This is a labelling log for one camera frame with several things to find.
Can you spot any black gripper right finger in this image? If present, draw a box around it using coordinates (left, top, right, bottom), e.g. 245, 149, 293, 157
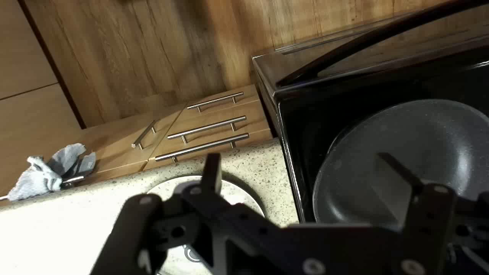
377, 151, 489, 275

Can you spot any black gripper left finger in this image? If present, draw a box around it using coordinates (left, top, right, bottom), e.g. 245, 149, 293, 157
89, 151, 306, 275

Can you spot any black frying pan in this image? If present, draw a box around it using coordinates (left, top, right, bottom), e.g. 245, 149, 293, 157
309, 98, 489, 232

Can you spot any wooden base cabinet with drawers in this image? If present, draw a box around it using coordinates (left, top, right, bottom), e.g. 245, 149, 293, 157
80, 82, 273, 185

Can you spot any large glass pot lid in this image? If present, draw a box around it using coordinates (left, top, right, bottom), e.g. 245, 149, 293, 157
144, 172, 265, 275

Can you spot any grey cloth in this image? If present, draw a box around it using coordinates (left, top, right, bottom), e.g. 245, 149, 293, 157
5, 142, 97, 203

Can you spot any black electric stove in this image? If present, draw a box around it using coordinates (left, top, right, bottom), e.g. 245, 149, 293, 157
250, 0, 489, 275

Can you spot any silver bar door handle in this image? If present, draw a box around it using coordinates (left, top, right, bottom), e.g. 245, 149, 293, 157
129, 119, 158, 151

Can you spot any silver bar drawer handle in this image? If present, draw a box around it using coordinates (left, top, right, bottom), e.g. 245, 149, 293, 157
166, 114, 248, 145
151, 131, 250, 163
184, 90, 245, 113

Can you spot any black oven door handle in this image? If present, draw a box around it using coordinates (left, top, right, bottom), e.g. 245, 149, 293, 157
276, 0, 489, 87

